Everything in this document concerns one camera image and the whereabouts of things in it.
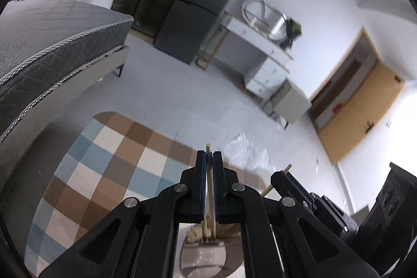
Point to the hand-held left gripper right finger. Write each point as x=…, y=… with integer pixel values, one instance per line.
x=216, y=193

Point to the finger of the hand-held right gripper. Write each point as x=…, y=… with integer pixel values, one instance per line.
x=286, y=183

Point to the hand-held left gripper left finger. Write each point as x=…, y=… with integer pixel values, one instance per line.
x=202, y=186

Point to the pale wooden chopstick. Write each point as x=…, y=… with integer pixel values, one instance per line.
x=267, y=190
x=211, y=173

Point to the white utensil holder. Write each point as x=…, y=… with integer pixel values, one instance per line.
x=202, y=258

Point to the clear plastic sheet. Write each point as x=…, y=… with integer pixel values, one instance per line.
x=247, y=147

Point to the white drawer cabinet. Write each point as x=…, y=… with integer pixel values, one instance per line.
x=290, y=102

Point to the small red box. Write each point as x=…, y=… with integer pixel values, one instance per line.
x=337, y=108

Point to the wooden cabinet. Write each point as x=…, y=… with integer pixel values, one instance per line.
x=358, y=115

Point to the checkered rug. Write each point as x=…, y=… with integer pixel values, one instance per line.
x=107, y=160

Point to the dark green object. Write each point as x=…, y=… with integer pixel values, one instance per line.
x=292, y=32

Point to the white desk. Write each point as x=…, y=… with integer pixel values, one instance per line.
x=247, y=33

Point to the dark grey refrigerator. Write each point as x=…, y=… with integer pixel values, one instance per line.
x=195, y=20

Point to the metal basin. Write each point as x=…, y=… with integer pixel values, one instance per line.
x=260, y=17

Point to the grey quilted mattress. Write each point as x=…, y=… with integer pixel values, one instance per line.
x=49, y=37

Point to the grey bed frame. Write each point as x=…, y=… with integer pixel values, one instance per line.
x=104, y=63

